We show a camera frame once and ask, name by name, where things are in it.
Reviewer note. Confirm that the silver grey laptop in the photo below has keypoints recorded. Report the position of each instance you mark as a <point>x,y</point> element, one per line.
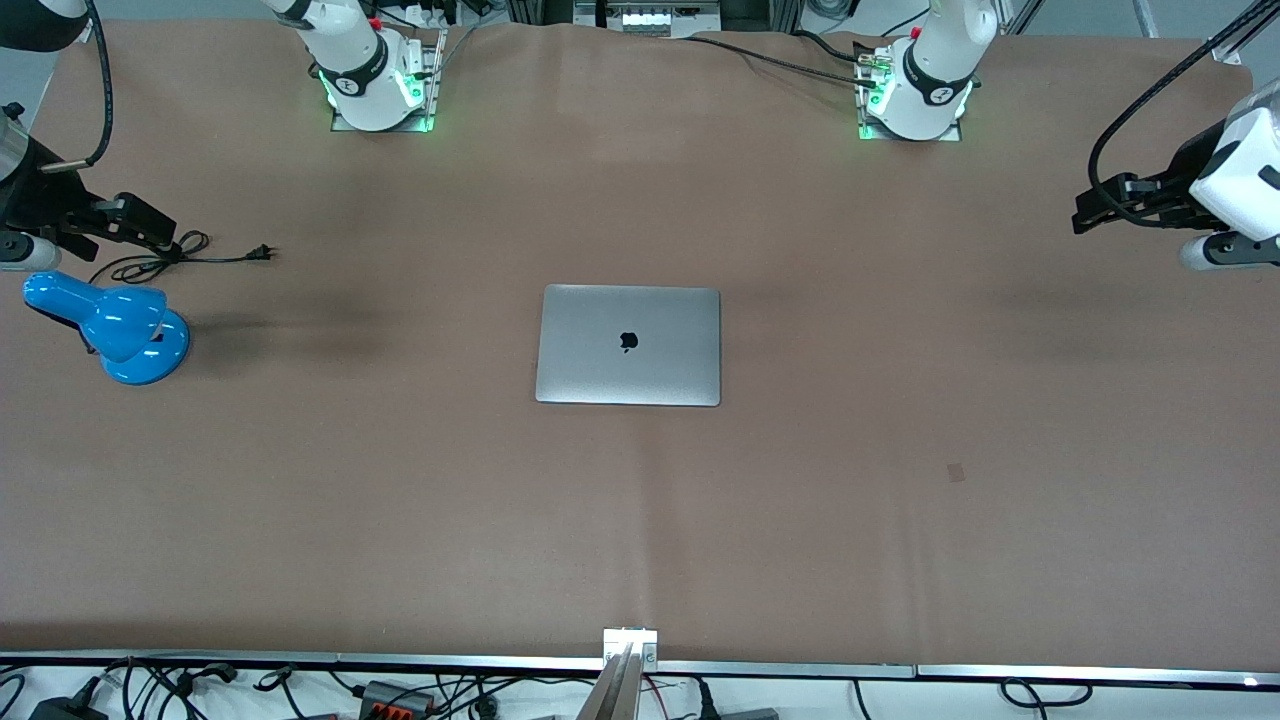
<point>600,350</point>

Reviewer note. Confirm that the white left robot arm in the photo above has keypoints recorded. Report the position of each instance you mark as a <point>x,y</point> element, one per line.
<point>935,70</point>

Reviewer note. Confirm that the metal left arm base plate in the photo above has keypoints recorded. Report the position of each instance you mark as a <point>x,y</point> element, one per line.
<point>950,133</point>

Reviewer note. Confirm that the aluminium frame beam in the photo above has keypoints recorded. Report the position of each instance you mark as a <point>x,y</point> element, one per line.
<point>1235,35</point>

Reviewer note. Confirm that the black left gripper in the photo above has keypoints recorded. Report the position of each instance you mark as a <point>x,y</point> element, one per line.
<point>1184,170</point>

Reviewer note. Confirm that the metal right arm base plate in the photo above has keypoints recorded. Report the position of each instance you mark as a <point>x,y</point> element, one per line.
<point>436,80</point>

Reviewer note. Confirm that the black power adapter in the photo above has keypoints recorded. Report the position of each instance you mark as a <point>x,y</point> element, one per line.
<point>65,708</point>

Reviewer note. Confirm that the grey electronics box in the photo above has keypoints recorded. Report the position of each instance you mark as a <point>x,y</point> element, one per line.
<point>645,20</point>

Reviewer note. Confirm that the white power strip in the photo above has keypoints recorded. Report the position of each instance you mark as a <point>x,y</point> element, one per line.
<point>432,12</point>

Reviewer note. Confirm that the blue desk lamp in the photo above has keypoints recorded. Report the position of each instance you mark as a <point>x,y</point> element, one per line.
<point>125,325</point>

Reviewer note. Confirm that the grey orange connector block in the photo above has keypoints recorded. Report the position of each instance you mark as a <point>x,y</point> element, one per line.
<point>395,698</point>

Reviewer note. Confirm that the aluminium profile bar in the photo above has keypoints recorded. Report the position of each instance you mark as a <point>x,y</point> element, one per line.
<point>620,690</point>

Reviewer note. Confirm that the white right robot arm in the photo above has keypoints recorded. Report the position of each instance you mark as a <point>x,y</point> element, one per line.
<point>360,60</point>

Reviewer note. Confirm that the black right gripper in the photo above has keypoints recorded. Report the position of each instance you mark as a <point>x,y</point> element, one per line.
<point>38,202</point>

